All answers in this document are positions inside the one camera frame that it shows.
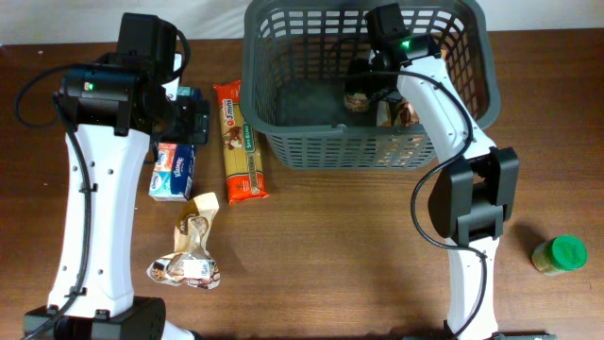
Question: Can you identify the spaghetti pasta packet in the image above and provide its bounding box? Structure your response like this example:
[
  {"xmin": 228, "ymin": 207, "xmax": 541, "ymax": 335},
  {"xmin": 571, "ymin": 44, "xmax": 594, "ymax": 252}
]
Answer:
[{"xmin": 213, "ymin": 80, "xmax": 269, "ymax": 204}]

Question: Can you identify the yellow seasoning jar green lid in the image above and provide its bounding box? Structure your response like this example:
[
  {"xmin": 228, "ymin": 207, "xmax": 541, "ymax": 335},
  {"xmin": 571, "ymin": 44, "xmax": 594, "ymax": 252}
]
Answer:
[{"xmin": 531, "ymin": 234, "xmax": 589, "ymax": 276}]

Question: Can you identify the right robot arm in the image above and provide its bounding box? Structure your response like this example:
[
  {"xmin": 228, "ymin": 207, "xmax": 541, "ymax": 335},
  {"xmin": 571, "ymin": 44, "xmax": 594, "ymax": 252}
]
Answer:
[{"xmin": 365, "ymin": 4, "xmax": 520, "ymax": 339}]

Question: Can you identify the white-label jar green lid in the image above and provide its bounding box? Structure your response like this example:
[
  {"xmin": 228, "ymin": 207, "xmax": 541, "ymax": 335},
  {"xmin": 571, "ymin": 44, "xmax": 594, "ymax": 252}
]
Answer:
[{"xmin": 343, "ymin": 59, "xmax": 378, "ymax": 114}]

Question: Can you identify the brown chocolate snack bag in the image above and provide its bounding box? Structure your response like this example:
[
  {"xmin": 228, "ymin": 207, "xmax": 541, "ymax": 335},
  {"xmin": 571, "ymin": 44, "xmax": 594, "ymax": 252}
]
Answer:
[{"xmin": 146, "ymin": 193, "xmax": 221, "ymax": 290}]

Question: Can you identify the grey plastic shopping basket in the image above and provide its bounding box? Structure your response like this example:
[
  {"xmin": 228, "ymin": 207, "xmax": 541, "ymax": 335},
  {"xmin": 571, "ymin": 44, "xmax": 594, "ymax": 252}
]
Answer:
[{"xmin": 241, "ymin": 0, "xmax": 501, "ymax": 170}]

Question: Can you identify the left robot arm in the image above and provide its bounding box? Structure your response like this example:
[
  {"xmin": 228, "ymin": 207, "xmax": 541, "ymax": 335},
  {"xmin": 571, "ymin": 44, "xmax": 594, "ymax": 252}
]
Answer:
[{"xmin": 24, "ymin": 13, "xmax": 210, "ymax": 339}]

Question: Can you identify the orange snack bag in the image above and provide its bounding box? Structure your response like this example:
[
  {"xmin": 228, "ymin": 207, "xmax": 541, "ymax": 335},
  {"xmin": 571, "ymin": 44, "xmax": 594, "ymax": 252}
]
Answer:
[{"xmin": 376, "ymin": 46, "xmax": 449, "ymax": 128}]

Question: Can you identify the Kleenex tissue multipack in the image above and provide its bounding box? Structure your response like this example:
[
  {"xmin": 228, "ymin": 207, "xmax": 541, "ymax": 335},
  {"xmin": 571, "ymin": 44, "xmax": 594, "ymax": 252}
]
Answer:
[{"xmin": 148, "ymin": 85, "xmax": 205, "ymax": 203}]

